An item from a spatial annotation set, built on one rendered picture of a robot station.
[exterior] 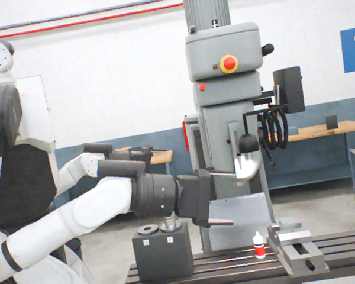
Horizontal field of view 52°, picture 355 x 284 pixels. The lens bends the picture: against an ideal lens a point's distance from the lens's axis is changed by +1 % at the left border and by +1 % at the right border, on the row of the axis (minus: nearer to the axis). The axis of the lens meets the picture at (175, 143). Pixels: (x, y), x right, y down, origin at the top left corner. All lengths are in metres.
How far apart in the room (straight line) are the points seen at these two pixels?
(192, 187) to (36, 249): 0.32
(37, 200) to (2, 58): 0.34
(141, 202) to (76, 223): 0.13
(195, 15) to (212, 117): 0.50
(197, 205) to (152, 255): 0.82
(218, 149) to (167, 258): 0.49
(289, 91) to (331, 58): 4.39
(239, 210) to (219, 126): 0.65
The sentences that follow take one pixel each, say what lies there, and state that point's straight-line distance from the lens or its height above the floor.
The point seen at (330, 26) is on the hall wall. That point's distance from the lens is 6.16.
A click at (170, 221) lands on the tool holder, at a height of 1.19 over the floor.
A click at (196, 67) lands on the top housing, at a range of 1.28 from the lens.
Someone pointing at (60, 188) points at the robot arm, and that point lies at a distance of 1.24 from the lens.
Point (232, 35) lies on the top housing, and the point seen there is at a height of 1.85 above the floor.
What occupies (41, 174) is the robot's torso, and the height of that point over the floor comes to 1.56.
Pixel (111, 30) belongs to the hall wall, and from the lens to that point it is 5.87.
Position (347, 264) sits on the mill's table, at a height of 0.92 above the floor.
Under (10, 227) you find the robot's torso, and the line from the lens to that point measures 0.97.
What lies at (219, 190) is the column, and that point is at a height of 1.16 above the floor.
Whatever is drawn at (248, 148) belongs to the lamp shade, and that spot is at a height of 1.46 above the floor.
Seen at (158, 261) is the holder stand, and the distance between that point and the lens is 1.56.
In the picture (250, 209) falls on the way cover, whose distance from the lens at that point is 1.94.
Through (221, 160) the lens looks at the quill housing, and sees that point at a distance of 1.43.
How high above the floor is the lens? 1.68
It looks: 7 degrees down
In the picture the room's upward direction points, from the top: 10 degrees counter-clockwise
